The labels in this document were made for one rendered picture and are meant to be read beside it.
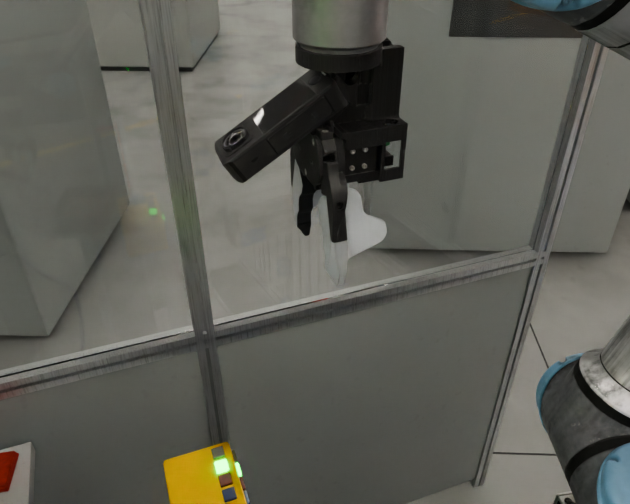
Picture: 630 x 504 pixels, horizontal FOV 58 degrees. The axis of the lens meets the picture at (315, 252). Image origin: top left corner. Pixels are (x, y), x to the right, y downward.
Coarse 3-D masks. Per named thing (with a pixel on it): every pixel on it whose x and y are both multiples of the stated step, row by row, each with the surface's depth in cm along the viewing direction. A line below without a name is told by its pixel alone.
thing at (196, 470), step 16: (208, 448) 85; (224, 448) 85; (176, 464) 83; (192, 464) 83; (208, 464) 83; (176, 480) 81; (192, 480) 81; (208, 480) 81; (176, 496) 79; (192, 496) 79; (208, 496) 79; (240, 496) 79
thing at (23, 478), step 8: (8, 448) 110; (16, 448) 110; (24, 448) 110; (32, 448) 111; (24, 456) 109; (32, 456) 110; (16, 464) 107; (24, 464) 107; (32, 464) 109; (16, 472) 106; (24, 472) 106; (32, 472) 107; (16, 480) 104; (24, 480) 104; (32, 480) 106; (16, 488) 103; (24, 488) 103; (32, 488) 105; (0, 496) 102; (8, 496) 102; (16, 496) 102; (24, 496) 102; (32, 496) 104
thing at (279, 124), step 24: (312, 72) 47; (288, 96) 47; (312, 96) 45; (336, 96) 45; (264, 120) 46; (288, 120) 45; (312, 120) 46; (216, 144) 48; (240, 144) 46; (264, 144) 45; (288, 144) 46; (240, 168) 46
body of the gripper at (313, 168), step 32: (320, 64) 43; (352, 64) 43; (384, 64) 46; (352, 96) 47; (384, 96) 48; (320, 128) 47; (352, 128) 47; (384, 128) 47; (320, 160) 47; (352, 160) 49; (384, 160) 49
